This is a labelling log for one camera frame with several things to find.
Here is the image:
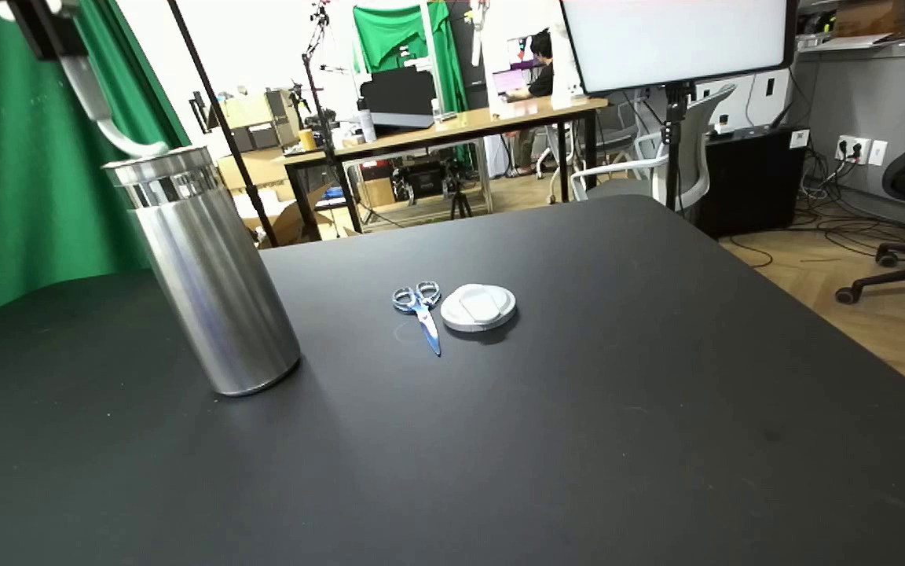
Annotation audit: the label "stainless steel flask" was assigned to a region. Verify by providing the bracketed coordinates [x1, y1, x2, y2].
[101, 143, 305, 401]

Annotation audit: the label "green curtain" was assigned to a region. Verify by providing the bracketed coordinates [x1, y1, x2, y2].
[0, 0, 236, 327]

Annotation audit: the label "thin black pole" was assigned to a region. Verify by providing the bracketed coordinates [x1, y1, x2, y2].
[165, 0, 280, 251]

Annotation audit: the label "cardboard box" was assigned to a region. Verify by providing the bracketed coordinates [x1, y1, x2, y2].
[223, 146, 315, 251]

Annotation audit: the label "green hanging cloth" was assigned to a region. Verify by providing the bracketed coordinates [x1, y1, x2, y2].
[352, 0, 470, 116]

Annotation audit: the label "black monitor on desk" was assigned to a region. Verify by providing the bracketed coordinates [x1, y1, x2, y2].
[355, 67, 441, 136]

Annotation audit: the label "wooden desk black legs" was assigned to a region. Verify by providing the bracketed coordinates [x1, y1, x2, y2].
[284, 95, 612, 240]

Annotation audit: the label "small black tripod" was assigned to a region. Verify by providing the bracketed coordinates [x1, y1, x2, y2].
[443, 170, 476, 223]

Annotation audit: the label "seated person in black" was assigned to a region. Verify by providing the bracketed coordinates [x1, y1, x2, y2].
[523, 30, 560, 101]

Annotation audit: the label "white round case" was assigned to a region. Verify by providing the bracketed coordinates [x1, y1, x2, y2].
[436, 281, 523, 341]

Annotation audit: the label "white whiteboard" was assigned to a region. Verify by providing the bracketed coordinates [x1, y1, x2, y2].
[555, 0, 798, 97]

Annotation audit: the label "black display stand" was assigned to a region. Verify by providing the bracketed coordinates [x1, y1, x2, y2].
[656, 79, 688, 212]

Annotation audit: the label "white grey chair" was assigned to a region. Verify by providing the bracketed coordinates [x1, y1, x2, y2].
[576, 88, 736, 214]

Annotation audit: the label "black cabinet box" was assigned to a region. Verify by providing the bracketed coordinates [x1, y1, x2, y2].
[692, 125, 814, 240]

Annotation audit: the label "black camera arm stand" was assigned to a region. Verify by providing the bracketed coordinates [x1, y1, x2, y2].
[299, 0, 341, 152]

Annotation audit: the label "blue handled scissors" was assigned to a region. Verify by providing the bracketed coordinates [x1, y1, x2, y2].
[388, 277, 446, 360]

